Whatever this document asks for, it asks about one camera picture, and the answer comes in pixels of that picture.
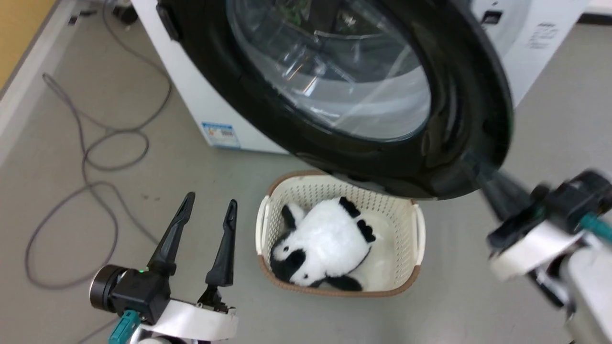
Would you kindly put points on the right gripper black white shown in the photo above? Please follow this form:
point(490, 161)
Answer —
point(530, 248)

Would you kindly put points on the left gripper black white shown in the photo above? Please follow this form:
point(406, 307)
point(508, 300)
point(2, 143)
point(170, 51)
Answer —
point(143, 291)

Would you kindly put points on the black round washing machine door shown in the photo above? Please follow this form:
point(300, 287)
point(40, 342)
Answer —
point(459, 119)

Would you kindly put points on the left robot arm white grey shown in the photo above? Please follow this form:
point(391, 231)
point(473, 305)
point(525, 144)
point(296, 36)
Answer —
point(153, 340)

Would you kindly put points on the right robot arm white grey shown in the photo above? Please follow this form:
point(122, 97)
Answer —
point(590, 286)

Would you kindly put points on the white washing machine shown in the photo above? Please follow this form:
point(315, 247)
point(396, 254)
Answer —
point(201, 81)

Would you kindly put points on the blue white energy label sticker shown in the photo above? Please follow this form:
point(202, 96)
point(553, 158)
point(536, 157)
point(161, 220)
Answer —
point(221, 135)

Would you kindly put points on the cream plastic laundry basket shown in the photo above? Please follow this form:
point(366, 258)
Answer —
point(306, 188)

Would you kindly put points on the panda plush toy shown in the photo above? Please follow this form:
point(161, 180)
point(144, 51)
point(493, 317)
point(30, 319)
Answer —
point(330, 239)

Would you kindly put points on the black power plug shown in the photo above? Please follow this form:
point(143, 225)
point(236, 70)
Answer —
point(125, 13)

